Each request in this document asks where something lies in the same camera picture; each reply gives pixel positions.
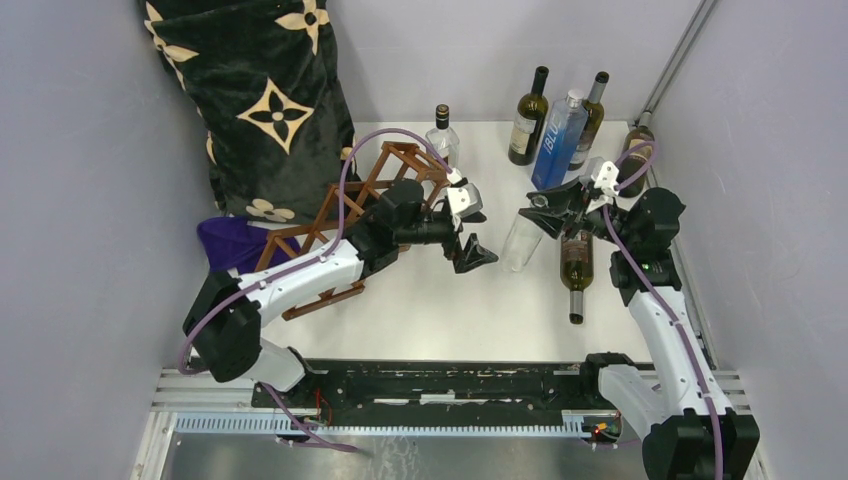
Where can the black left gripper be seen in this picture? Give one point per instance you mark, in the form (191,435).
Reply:
(473,255)

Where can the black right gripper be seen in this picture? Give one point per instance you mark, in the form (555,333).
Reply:
(568,197)

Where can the tall clear glass bottle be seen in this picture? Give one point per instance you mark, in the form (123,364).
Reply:
(520,244)

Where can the blue square vodka bottle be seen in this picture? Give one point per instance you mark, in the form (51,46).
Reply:
(560,139)

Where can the green wine bottle black cap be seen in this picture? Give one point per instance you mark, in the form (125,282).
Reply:
(531,113)

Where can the brown wooden wine rack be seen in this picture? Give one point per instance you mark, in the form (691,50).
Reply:
(397,160)

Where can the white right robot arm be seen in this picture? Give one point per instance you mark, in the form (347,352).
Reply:
(687,425)

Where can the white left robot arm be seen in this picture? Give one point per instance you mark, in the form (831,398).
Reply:
(224,326)

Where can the clear liquor bottle black cap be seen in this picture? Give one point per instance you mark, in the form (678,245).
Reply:
(443,137)

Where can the green wine bottle grey cap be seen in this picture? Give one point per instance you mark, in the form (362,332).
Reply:
(595,111)

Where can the purple cloth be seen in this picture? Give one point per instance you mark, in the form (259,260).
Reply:
(232,243)

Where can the black floral plush blanket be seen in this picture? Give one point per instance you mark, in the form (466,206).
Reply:
(263,76)

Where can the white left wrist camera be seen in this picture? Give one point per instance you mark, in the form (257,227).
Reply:
(464,200)

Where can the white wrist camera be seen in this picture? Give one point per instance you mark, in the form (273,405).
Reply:
(464,200)
(601,175)

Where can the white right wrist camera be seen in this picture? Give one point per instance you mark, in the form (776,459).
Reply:
(601,175)

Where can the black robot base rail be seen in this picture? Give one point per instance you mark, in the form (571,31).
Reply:
(382,393)

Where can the grey slotted cable duct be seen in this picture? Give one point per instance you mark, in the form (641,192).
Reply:
(277,423)

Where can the grey aluminium wall rail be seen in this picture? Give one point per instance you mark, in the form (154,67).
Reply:
(686,42)

